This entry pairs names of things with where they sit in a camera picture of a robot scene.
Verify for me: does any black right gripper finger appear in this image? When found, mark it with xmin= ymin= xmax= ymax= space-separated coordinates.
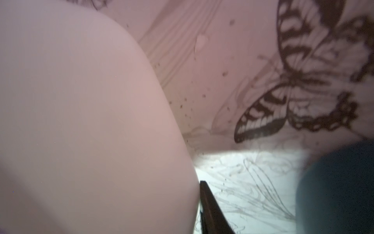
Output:
xmin=200 ymin=180 xmax=235 ymax=234

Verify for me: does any dark teal storage box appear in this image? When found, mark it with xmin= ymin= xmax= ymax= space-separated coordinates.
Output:
xmin=296 ymin=140 xmax=374 ymax=234

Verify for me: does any white storage box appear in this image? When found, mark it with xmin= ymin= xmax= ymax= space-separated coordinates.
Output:
xmin=1 ymin=1 xmax=200 ymax=234

